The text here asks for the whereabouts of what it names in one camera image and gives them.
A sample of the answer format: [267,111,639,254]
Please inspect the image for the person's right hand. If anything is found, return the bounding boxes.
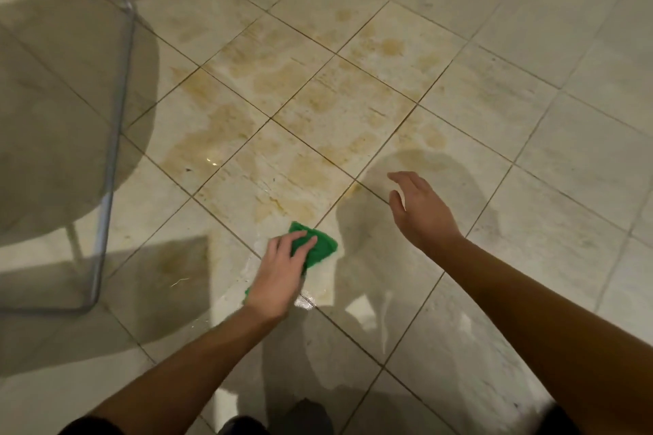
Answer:
[387,171,463,257]

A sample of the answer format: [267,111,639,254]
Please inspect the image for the person's left hand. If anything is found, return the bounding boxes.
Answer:
[244,231,318,324]

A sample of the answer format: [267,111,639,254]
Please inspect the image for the green cleaning cloth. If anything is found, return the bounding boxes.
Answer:
[243,222,339,306]

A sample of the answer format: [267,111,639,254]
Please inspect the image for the person's left forearm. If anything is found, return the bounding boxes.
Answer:
[87,304,289,435]

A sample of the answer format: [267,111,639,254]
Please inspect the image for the person's right forearm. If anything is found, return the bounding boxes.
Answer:
[426,235,653,435]

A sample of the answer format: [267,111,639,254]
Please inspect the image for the brown liquid spill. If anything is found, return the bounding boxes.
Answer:
[153,6,460,226]

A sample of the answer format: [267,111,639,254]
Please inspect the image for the person's dark trousers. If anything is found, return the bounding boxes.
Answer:
[218,398,335,435]

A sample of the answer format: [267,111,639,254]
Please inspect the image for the glass table with metal legs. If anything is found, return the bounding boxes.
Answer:
[0,0,138,316]

